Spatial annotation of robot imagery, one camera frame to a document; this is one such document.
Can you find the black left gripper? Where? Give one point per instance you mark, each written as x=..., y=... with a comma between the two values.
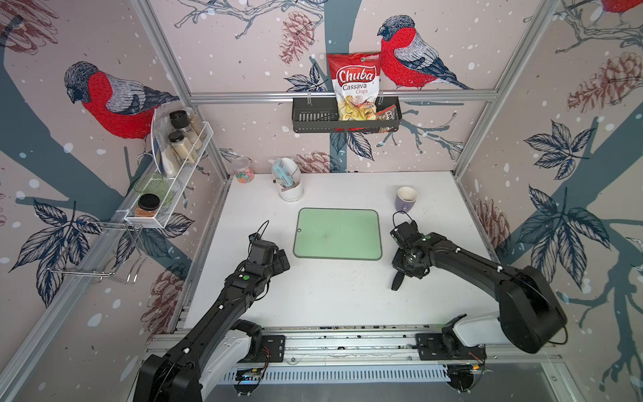
x=279, y=265

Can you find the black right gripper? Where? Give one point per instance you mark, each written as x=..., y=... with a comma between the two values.
x=414, y=272

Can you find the black knife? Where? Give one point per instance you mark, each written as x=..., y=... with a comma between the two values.
x=397, y=281

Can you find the green cutting board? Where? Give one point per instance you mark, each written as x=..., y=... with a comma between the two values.
x=338, y=234

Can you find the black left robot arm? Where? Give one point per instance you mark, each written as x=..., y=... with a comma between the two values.
x=190, y=369

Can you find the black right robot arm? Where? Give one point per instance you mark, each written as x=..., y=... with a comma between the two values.
x=528, y=314

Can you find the purple mug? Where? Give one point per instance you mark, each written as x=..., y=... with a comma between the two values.
x=405, y=199

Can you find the white utensil holder cup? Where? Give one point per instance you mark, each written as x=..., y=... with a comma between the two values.
x=296, y=192

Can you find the candy jar with lid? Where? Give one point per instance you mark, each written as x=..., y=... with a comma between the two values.
x=243, y=170

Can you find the small dark snack packet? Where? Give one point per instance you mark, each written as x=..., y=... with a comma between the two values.
x=385, y=115

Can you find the red cassava chips bag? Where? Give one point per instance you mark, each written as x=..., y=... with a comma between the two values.
x=356, y=84

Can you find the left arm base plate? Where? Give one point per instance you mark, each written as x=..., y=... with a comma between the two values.
x=266, y=349

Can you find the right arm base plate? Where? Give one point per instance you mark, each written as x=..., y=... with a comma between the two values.
x=439, y=346

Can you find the wire hook rack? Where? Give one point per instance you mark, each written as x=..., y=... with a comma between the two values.
x=116, y=254

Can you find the black wall basket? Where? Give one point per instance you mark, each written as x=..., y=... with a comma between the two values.
x=321, y=115

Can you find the clear acrylic wall shelf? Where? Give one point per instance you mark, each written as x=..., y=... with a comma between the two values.
x=171, y=175

